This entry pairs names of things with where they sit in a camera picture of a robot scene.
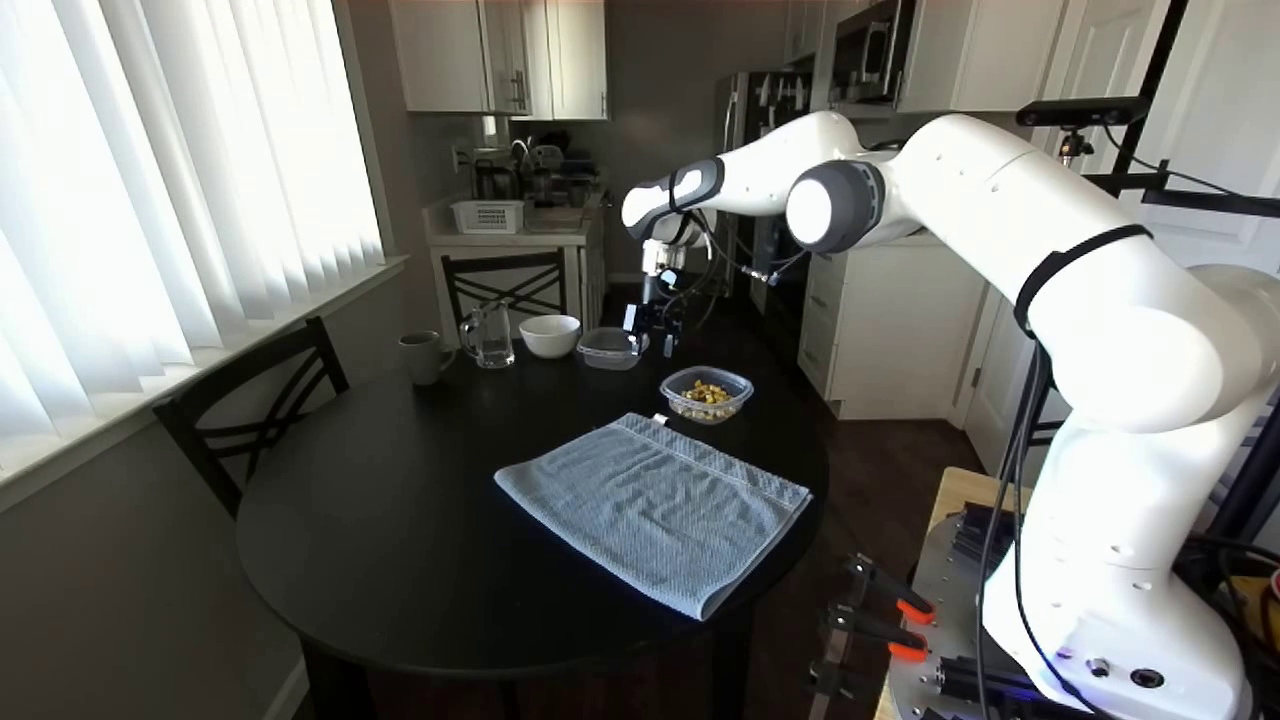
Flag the orange-handled black clamp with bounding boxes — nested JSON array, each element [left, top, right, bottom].
[[831, 551, 939, 633], [820, 605, 937, 673]]

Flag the dark countertop appliances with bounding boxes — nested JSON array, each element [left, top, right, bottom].
[[456, 123, 605, 214]]

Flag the white vertical window blinds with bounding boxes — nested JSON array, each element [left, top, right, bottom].
[[0, 0, 391, 453]]

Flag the light blue folded towel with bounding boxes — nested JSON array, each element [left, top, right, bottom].
[[494, 409, 816, 624]]

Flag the white ceramic bowl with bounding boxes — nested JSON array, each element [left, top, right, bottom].
[[515, 313, 586, 362]]

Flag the empty clear plastic container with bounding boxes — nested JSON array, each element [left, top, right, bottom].
[[571, 326, 647, 376]]

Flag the white tall kitchen cabinets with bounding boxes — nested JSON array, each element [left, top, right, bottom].
[[898, 0, 1175, 118]]

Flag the black cross-back chair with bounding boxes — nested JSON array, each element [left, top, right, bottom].
[[436, 248, 571, 337]]

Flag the black wooden chair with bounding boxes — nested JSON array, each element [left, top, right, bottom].
[[154, 313, 354, 519]]

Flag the white plastic bin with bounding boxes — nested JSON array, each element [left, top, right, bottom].
[[448, 195, 531, 240]]

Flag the white kitchen base cabinet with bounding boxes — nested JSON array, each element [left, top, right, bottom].
[[795, 226, 994, 424]]

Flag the wooden robot mounting platform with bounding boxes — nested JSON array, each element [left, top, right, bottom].
[[874, 464, 1280, 720]]

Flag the black camera mounting frame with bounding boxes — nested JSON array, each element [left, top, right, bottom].
[[1017, 0, 1280, 216]]

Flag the clear drinking glass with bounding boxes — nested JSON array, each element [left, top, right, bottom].
[[470, 301, 521, 373]]

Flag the clear plastic candy bowl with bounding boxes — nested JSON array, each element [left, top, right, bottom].
[[658, 362, 759, 428]]

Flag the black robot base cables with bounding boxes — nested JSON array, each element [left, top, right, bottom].
[[969, 337, 1071, 720]]

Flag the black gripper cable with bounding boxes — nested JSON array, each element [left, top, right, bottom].
[[666, 216, 816, 354]]

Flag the white side counter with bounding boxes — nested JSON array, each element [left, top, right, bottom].
[[421, 195, 610, 337]]

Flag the white upper wall cabinets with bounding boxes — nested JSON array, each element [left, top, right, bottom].
[[390, 0, 611, 123]]

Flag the dark grey mug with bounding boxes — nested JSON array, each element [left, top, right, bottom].
[[397, 330, 456, 393]]

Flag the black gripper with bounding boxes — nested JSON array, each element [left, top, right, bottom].
[[623, 270, 689, 362]]

